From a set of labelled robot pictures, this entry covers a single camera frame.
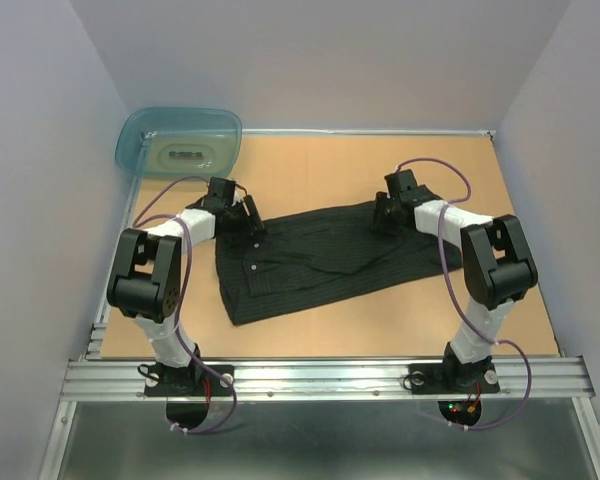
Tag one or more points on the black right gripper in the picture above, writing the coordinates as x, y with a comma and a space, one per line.
379, 220

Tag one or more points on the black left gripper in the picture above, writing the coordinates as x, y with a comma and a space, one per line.
251, 223

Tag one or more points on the black pinstriped long sleeve shirt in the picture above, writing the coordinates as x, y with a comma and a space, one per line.
319, 257

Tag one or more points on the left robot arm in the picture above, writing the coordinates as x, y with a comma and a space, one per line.
150, 275

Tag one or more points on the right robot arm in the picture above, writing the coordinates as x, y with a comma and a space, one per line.
498, 270

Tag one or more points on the blue transparent plastic bin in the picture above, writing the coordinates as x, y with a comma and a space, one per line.
174, 142

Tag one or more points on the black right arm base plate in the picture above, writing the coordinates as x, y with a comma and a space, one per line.
443, 379

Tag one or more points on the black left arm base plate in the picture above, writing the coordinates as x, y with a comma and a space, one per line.
162, 381

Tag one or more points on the aluminium front rail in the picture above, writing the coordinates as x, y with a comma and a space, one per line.
318, 380

